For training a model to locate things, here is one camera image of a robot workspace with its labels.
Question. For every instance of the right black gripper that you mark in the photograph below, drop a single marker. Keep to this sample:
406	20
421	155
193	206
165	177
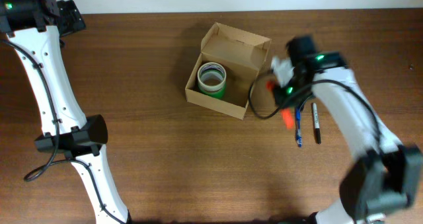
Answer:
281	96

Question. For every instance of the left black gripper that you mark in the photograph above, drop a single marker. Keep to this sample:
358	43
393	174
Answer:
73	20

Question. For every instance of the orange utility knife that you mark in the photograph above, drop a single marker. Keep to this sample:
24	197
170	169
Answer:
286	114

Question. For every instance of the black permanent marker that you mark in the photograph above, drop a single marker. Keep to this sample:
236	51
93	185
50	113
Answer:
316	124

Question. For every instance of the blue ballpoint pen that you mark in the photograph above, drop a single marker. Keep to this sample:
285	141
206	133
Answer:
298	136

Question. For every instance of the brown cardboard box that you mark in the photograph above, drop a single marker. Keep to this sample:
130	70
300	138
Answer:
242	54

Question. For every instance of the green tape roll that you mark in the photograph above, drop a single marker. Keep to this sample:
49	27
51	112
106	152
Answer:
212	82

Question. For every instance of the white masking tape roll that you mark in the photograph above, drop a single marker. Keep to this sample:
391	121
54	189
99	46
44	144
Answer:
211	65

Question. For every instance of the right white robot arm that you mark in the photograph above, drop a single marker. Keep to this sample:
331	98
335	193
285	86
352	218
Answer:
385	176

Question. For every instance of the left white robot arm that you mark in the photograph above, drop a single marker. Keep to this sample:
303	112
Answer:
35	28

